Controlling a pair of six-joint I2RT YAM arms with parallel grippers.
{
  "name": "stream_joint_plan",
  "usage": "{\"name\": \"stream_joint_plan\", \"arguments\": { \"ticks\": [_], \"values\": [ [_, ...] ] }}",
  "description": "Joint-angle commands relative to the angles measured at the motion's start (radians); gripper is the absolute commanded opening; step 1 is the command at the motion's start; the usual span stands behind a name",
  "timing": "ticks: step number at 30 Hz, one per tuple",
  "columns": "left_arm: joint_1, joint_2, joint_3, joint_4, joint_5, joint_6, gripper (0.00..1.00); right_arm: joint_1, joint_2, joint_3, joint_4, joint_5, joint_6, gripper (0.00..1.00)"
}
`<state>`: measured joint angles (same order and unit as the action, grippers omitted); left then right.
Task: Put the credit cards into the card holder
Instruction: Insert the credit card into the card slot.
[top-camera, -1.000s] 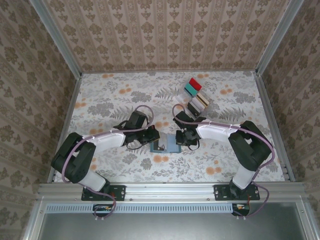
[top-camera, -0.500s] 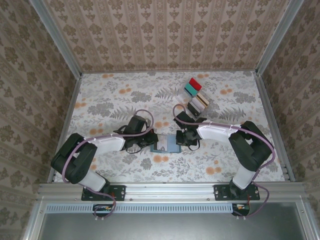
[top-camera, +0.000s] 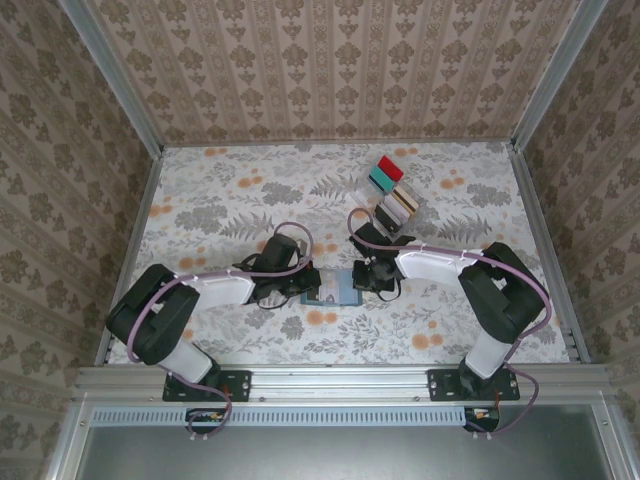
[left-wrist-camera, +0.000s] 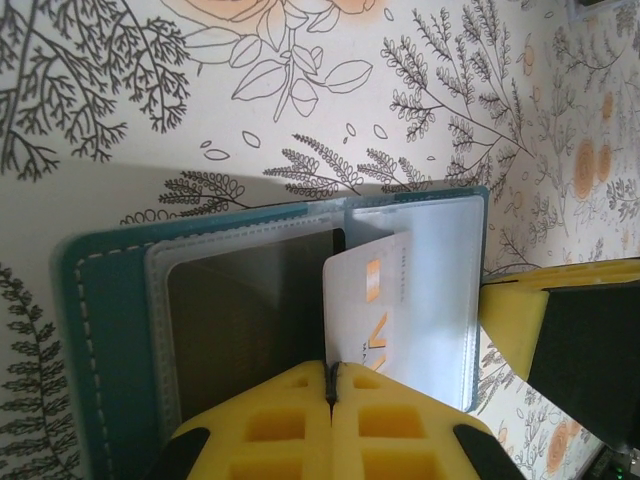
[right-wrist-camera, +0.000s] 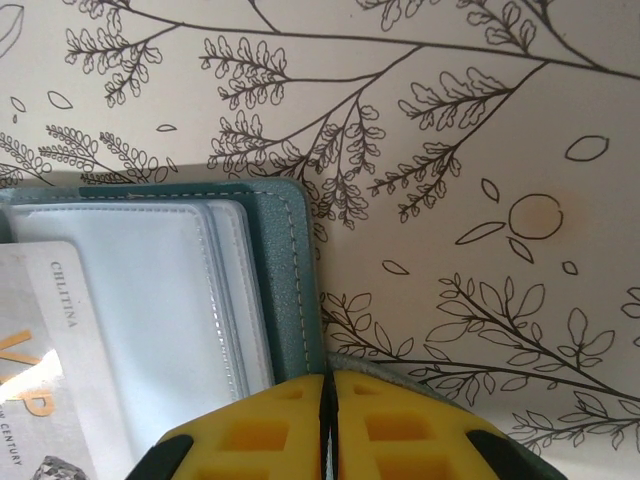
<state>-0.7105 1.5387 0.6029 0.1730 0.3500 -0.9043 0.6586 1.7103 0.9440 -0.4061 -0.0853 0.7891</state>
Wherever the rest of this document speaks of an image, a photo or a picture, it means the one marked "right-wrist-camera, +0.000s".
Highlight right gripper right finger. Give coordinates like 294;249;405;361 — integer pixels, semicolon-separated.
331;367;547;480

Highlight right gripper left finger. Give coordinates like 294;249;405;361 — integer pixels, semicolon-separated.
129;373;329;480

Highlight teal leather card holder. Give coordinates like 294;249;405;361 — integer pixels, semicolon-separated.
0;177;567;480

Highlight floral patterned table mat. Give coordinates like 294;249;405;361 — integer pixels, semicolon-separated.
0;0;640;480

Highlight light grey CHLITINA VIP card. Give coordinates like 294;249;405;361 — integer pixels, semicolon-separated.
0;240;114;480

